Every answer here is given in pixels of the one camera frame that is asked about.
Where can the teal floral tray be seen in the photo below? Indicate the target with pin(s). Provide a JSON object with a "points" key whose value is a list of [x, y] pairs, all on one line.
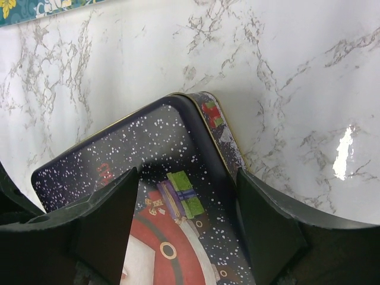
{"points": [[19, 11]]}

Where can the gold tin lid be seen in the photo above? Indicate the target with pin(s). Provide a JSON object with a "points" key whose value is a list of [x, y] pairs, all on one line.
{"points": [[185, 228]]}

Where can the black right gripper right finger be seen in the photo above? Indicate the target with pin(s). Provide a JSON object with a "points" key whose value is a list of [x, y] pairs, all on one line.
{"points": [[290, 242]]}

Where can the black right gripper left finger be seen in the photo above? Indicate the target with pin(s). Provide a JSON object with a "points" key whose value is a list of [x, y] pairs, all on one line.
{"points": [[81, 243]]}

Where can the dark cookie tin box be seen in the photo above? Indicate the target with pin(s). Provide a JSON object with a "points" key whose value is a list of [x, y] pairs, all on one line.
{"points": [[225, 130]]}

